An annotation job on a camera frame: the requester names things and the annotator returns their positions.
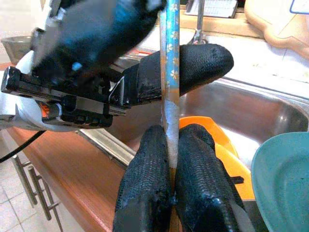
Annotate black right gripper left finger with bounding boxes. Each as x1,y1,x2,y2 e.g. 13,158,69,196
112,124,171,232

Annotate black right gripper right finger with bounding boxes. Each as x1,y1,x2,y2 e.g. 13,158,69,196
175,123,256,232

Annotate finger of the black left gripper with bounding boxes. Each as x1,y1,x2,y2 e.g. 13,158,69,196
125,43,234,107
31,0,168,74

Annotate patterned chopstick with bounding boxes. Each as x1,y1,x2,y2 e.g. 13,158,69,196
164,0,181,170
158,9,169,136

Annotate teal plate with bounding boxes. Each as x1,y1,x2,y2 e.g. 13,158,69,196
251,131,309,232

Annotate orange plastic plate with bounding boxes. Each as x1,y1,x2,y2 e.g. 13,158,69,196
178,116,256,201

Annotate metal faucet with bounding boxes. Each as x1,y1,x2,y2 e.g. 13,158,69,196
189,0,210,46

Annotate stainless steel sink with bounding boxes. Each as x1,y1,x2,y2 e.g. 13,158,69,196
77,36,309,201

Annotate white slatted tray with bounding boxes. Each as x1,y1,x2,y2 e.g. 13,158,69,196
184,0,239,19

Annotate grey metal pot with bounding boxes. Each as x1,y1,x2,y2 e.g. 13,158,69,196
1,35,33,66

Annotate beige cutting board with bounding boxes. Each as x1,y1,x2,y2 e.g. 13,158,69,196
243,0,309,49

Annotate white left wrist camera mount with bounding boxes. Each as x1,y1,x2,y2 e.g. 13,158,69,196
0,49,62,132

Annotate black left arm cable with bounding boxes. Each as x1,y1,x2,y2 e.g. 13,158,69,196
0,130,46,163

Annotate metal cabinet bar handle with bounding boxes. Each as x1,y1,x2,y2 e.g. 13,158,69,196
11,154,37,208
26,165,64,232

